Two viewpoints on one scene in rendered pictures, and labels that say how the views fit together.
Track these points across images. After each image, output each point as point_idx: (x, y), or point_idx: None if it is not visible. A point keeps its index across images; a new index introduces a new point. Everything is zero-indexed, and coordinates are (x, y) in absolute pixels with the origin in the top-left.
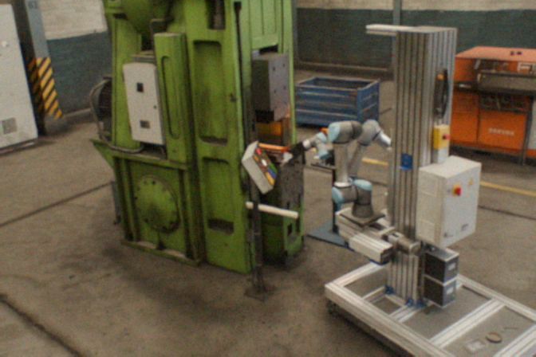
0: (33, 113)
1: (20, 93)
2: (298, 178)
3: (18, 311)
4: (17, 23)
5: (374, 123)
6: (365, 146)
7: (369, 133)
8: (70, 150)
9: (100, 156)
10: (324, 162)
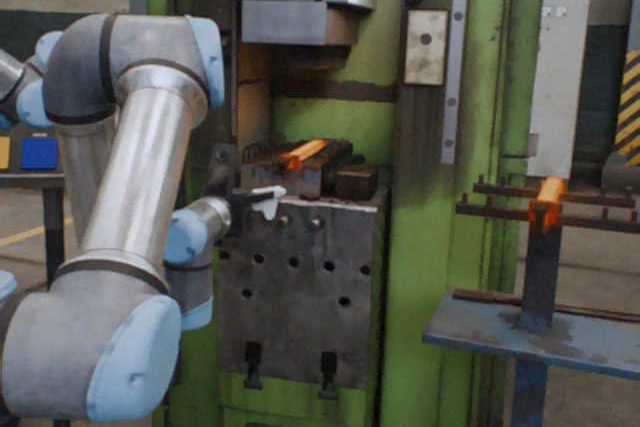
0: (608, 148)
1: (561, 98)
2: (333, 292)
3: (38, 287)
4: None
5: (167, 24)
6: (45, 115)
7: (53, 48)
8: (574, 208)
9: (582, 228)
10: (476, 304)
